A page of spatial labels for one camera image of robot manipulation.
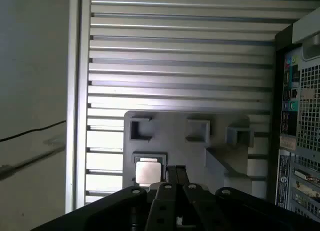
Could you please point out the white printed case label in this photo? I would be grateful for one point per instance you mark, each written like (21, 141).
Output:
(283, 176)

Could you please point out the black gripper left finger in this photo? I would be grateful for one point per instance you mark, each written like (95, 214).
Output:
(140, 211)

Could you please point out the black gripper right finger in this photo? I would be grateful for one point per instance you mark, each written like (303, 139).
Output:
(225, 211)

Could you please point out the silver CPU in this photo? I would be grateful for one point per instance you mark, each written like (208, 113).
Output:
(149, 172)

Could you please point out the open PC case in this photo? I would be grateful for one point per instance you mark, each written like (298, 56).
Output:
(310, 91)

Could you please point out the grey plastic parts rack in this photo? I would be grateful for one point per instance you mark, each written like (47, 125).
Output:
(172, 141)

